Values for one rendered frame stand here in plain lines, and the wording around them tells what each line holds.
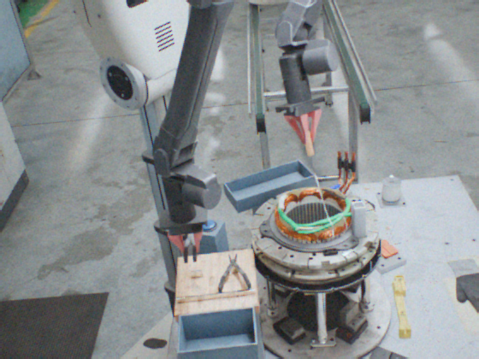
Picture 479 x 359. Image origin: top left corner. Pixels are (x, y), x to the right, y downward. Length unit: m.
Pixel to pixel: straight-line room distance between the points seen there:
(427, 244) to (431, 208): 0.20
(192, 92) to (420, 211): 1.18
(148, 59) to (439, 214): 1.10
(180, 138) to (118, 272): 2.12
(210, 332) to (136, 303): 1.64
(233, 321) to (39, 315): 1.85
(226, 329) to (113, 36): 0.73
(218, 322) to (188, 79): 0.57
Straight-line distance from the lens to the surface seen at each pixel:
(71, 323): 3.02
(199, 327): 1.40
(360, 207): 1.44
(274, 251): 1.44
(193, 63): 1.07
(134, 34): 1.49
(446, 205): 2.14
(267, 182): 1.81
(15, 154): 4.07
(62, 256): 3.46
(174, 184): 1.22
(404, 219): 2.06
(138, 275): 3.17
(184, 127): 1.14
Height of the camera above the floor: 2.02
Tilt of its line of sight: 33 degrees down
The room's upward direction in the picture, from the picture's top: 8 degrees counter-clockwise
